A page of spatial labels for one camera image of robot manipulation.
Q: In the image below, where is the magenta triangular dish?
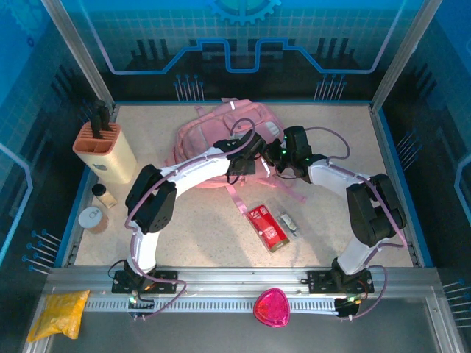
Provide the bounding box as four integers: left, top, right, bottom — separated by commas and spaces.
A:
252, 288, 291, 328

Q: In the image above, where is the small black-capped spice bottle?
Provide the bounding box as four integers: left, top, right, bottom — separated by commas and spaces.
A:
91, 182, 118, 210

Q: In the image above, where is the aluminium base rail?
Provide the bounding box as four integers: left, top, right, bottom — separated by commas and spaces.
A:
43, 266, 442, 295

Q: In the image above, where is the beige knife block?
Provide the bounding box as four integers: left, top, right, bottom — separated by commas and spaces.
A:
72, 121, 138, 185

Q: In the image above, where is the pink backpack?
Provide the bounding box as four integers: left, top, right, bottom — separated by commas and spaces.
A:
163, 97, 307, 214

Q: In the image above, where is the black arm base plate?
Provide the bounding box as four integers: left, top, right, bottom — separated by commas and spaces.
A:
307, 270, 375, 295
111, 269, 180, 295

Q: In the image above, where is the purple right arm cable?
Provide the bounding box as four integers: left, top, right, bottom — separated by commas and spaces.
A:
305, 126, 409, 321

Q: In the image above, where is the yellow plastic bag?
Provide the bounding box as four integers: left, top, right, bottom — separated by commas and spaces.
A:
27, 289, 91, 343

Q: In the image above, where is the small silver object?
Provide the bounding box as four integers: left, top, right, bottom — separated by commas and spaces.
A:
276, 209, 301, 240

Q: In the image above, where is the grey slotted cable duct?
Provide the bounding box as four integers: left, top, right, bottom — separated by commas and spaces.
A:
84, 296, 341, 313

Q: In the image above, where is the aluminium frame post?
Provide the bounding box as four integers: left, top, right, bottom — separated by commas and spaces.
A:
40, 0, 117, 107
369, 0, 441, 107

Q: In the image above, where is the brown can with white lid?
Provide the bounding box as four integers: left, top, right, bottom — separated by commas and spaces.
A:
78, 206, 110, 235

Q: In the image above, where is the red rectangular box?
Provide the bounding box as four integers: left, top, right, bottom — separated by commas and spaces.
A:
245, 204, 291, 254

